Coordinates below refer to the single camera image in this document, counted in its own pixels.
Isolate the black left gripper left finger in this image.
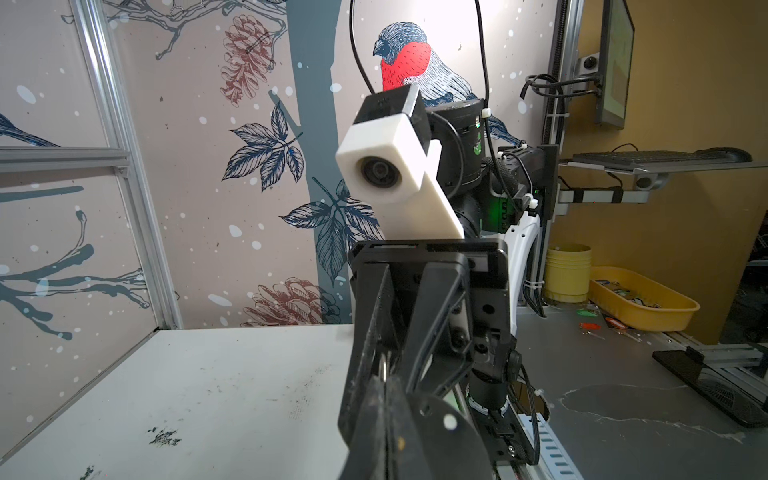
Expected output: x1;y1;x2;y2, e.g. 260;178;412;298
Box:
339;376;393;480

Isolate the black keyboard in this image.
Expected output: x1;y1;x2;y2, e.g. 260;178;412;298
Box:
572;147;752;170

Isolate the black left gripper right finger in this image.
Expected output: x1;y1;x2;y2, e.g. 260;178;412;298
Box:
386;378;493;479

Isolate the computer monitor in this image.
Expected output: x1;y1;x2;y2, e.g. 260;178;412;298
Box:
596;0;635;129

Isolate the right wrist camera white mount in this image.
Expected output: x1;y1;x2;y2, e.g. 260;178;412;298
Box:
335;85;464;241

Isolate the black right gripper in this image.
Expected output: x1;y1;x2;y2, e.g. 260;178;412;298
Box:
337;239;510;444

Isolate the yellow plastic bucket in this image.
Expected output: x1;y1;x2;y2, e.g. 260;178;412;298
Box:
544;244;592;304

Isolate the silver metal keyring carabiner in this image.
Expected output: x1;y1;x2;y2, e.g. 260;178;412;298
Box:
377;352;389;383

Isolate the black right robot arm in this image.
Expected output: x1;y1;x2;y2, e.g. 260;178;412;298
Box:
336;93;543;479

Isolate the yellow plastic tray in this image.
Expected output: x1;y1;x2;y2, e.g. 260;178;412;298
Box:
589;266;700;332

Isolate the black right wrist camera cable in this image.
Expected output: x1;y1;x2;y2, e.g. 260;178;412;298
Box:
347;0;499;199

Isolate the grey keyboard shelf bracket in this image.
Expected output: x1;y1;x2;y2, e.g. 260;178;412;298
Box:
556;161;767;215

